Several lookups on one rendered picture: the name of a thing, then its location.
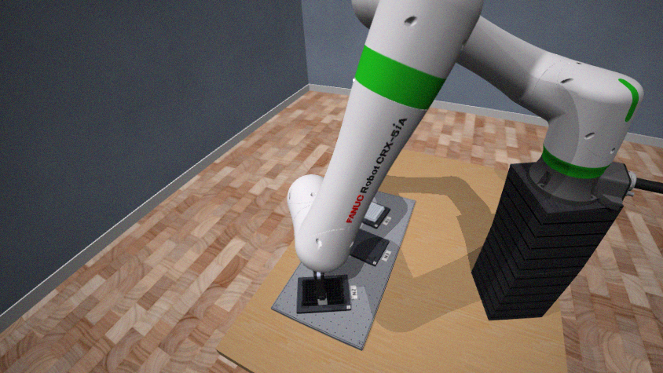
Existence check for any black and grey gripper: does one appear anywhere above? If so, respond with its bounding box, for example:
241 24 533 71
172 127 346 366
313 271 328 305

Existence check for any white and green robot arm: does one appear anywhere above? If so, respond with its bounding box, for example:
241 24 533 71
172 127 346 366
287 0 663 272

